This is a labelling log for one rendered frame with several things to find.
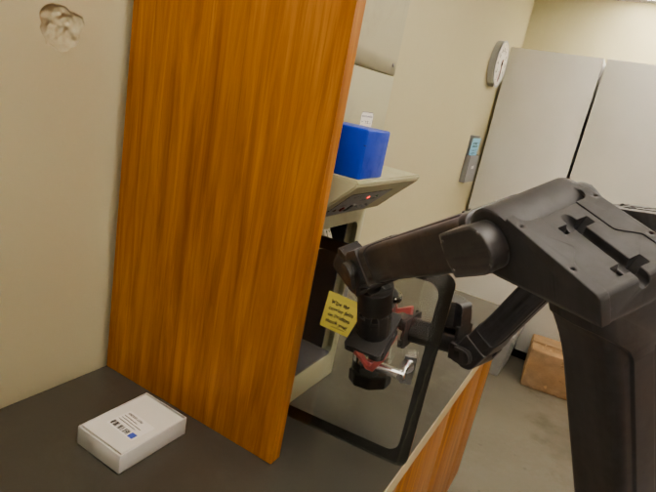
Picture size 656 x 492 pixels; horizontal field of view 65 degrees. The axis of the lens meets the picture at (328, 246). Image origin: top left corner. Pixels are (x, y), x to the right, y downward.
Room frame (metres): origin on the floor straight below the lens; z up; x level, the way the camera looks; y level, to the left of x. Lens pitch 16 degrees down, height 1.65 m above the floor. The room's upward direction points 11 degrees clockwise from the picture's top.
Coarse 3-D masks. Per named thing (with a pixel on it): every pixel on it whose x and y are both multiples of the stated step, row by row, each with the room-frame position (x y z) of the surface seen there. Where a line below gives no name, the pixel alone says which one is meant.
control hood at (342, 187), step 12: (384, 168) 1.18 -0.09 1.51; (336, 180) 0.93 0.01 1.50; (348, 180) 0.92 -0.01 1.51; (360, 180) 0.93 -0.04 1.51; (372, 180) 0.97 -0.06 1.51; (384, 180) 1.01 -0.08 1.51; (396, 180) 1.07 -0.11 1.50; (408, 180) 1.14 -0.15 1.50; (336, 192) 0.93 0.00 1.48; (348, 192) 0.92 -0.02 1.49; (360, 192) 0.97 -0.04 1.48; (396, 192) 1.20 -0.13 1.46; (336, 204) 0.95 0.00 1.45; (372, 204) 1.17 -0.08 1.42
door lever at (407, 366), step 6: (372, 360) 0.84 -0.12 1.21; (402, 360) 0.87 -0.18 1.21; (408, 360) 0.86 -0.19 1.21; (378, 366) 0.83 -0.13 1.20; (384, 366) 0.83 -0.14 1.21; (390, 366) 0.83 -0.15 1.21; (402, 366) 0.86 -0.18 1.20; (408, 366) 0.85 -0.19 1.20; (384, 372) 0.83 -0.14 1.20; (390, 372) 0.82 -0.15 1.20; (396, 372) 0.82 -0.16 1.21; (402, 372) 0.82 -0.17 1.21; (408, 372) 0.86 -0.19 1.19; (396, 378) 0.82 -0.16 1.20; (402, 378) 0.81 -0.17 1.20
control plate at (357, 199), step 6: (366, 192) 1.00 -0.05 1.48; (372, 192) 1.03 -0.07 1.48; (378, 192) 1.07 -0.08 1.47; (384, 192) 1.10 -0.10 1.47; (348, 198) 0.96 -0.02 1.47; (354, 198) 0.99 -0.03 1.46; (360, 198) 1.02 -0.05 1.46; (366, 198) 1.06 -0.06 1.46; (372, 198) 1.09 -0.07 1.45; (342, 204) 0.98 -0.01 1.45; (348, 204) 1.01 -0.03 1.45; (360, 204) 1.08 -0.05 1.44; (330, 210) 0.97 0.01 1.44; (336, 210) 1.00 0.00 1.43; (348, 210) 1.07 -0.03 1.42
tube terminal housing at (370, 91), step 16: (352, 80) 1.07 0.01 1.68; (368, 80) 1.13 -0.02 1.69; (384, 80) 1.20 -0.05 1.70; (352, 96) 1.08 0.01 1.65; (368, 96) 1.15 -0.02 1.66; (384, 96) 1.22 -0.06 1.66; (352, 112) 1.10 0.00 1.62; (384, 112) 1.23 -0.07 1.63; (336, 224) 1.12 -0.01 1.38; (352, 224) 1.26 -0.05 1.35; (352, 240) 1.25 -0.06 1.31
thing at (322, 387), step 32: (320, 256) 0.94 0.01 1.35; (320, 288) 0.94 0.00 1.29; (416, 288) 0.87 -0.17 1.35; (448, 288) 0.85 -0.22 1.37; (320, 320) 0.93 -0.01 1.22; (416, 320) 0.87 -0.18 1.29; (320, 352) 0.93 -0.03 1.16; (352, 352) 0.90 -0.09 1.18; (416, 352) 0.86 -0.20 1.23; (320, 384) 0.92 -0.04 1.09; (352, 384) 0.90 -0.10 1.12; (384, 384) 0.88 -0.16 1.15; (416, 384) 0.85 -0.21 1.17; (320, 416) 0.92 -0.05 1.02; (352, 416) 0.89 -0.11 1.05; (384, 416) 0.87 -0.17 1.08; (416, 416) 0.85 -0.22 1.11; (384, 448) 0.87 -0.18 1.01
